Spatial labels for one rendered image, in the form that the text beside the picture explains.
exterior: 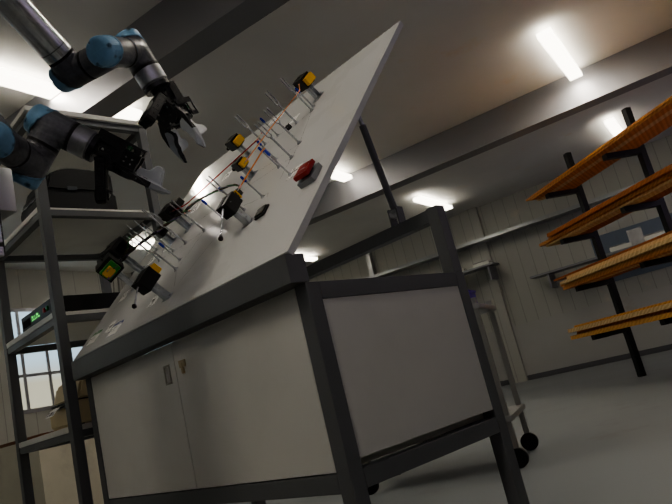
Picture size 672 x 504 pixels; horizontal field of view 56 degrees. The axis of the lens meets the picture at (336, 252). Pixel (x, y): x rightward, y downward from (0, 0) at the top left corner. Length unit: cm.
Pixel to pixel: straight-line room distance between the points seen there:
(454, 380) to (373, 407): 31
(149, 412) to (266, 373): 58
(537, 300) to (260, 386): 944
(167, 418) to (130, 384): 22
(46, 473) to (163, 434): 406
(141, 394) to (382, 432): 84
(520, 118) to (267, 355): 570
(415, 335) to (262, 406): 41
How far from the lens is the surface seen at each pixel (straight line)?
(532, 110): 690
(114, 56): 168
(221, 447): 168
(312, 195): 147
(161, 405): 190
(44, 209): 252
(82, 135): 161
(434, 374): 159
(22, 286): 905
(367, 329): 145
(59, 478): 600
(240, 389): 157
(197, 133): 168
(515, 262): 1088
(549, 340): 1075
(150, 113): 167
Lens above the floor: 56
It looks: 12 degrees up
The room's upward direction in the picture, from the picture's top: 14 degrees counter-clockwise
